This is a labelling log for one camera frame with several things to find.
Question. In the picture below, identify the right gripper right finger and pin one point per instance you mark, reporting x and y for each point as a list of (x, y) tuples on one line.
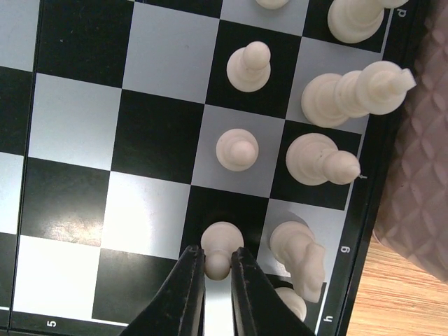
[(257, 308)]

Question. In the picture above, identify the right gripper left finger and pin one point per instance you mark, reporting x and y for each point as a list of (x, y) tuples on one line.
[(176, 308)]

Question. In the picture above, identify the white pawn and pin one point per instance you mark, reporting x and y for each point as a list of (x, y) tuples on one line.
[(219, 241), (272, 4), (237, 150), (248, 68)]

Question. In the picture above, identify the white rook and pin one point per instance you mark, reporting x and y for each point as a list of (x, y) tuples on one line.
[(293, 301)]

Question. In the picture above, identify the white knight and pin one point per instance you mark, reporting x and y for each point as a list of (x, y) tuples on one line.
[(294, 246)]

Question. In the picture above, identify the white bishop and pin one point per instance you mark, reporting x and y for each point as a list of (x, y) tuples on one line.
[(313, 159)]

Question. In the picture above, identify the silver foil tray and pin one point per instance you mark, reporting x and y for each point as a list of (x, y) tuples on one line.
[(412, 217)]

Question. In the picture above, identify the black and silver chessboard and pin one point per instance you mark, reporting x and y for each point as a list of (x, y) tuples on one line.
[(110, 115)]

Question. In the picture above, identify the white king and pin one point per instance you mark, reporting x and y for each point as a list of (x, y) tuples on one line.
[(330, 99)]

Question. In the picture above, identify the white queen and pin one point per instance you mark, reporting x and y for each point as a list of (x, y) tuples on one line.
[(353, 21)]

